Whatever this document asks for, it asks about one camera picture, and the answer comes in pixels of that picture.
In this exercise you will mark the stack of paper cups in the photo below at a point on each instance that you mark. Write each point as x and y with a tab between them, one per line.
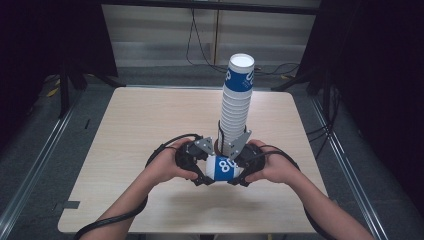
236	110

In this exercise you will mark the black metal crossbar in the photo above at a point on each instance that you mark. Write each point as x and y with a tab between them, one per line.
213	6

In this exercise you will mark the person's right hand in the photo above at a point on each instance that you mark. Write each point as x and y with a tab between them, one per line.
276	168

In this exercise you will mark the person's left hand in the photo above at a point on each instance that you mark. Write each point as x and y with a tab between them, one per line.
163	165

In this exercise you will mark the black curtain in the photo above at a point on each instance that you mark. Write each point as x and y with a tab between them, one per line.
376	83
40	40

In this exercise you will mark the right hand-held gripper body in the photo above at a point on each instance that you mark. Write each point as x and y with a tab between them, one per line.
250	158

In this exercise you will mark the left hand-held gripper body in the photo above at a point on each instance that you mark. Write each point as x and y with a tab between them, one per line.
190	155

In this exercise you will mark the blue white paper cup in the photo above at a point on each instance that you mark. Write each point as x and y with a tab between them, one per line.
221	168

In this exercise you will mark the yellow tape strip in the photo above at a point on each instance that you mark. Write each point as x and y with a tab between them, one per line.
52	92

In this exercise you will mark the black metal stand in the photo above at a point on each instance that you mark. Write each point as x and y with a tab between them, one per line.
64	90
293	81

